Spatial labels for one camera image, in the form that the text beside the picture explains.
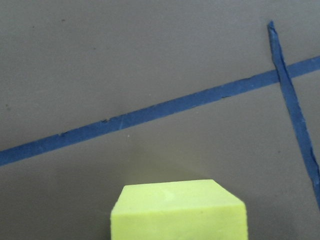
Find yellow foam block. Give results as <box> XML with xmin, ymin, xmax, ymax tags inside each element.
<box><xmin>110</xmin><ymin>179</ymin><xmax>249</xmax><ymax>240</ymax></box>

